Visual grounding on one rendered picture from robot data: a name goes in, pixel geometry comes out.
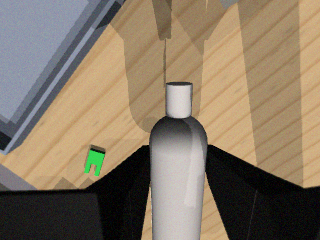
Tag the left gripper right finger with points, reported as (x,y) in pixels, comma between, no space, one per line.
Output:
(256,205)

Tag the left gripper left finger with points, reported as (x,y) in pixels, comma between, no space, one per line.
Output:
(115,213)

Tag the white gas cylinder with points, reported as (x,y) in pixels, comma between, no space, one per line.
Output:
(178,153)

